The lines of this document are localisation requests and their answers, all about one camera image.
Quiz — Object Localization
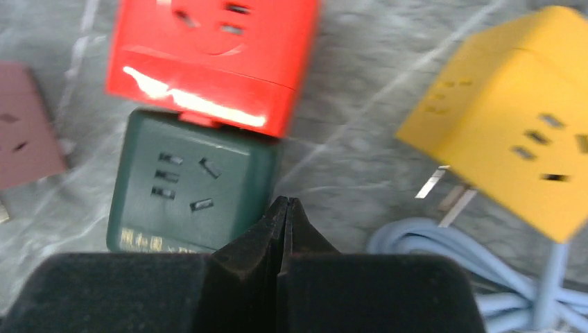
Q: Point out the dark green cube adapter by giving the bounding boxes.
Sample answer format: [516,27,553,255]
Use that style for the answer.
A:
[106,108,282,253]

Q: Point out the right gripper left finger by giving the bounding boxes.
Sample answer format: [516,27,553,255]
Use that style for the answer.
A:
[1,196,288,332]

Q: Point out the light blue cable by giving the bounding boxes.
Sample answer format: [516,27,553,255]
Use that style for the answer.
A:
[366,217,588,333]

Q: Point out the pink cube adapter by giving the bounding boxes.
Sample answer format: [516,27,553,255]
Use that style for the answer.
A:
[1,60,68,190]

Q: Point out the red cube adapter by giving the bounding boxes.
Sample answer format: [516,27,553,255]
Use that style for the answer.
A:
[105,0,320,138]

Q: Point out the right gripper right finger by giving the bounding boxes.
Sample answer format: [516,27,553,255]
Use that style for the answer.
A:
[278,198,485,332]

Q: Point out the yellow cube adapter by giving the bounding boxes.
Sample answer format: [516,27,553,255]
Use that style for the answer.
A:
[396,6,587,243]

